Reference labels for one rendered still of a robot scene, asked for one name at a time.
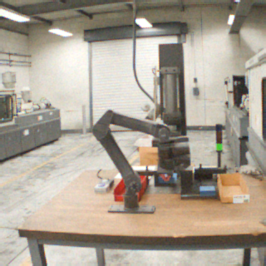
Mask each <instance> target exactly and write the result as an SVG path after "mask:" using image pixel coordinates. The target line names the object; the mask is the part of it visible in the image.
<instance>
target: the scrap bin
mask: <svg viewBox="0 0 266 266"><path fill-rule="evenodd" d="M140 178H141V183H142V188H141V190H140V191H139V192H138V199H139V202H140V199H141V197H142V195H143V194H144V192H145V189H146V187H147V177H146V175H140ZM125 192H126V185H125V184H124V180H123V179H122V178H121V180H119V183H118V184H117V186H116V187H115V188H114V189H113V193H114V197H115V202H120V201H123V193H125Z"/></svg>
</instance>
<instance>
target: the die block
mask: <svg viewBox="0 0 266 266"><path fill-rule="evenodd" d="M159 176H160V175H157V172H154V184H155V186H167V185H168V183H160V181H159ZM182 185H193V172H180V186H182Z"/></svg>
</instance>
